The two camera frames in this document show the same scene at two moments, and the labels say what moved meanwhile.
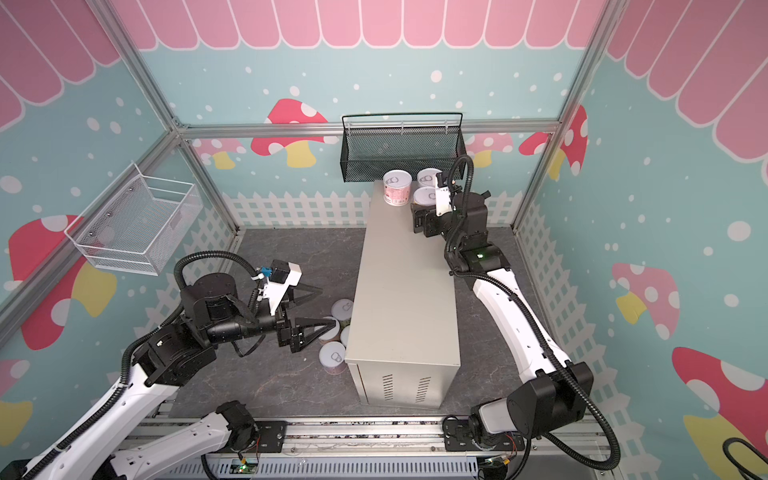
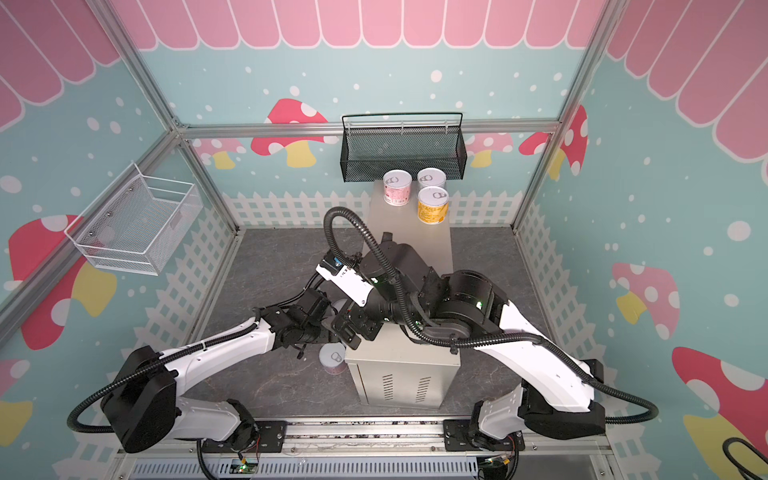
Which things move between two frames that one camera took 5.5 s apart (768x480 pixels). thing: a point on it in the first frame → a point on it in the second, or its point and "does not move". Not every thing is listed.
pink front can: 332,357 does not move
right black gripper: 420,218 → 363,318
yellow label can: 424,197 does not move
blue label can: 428,177 does not move
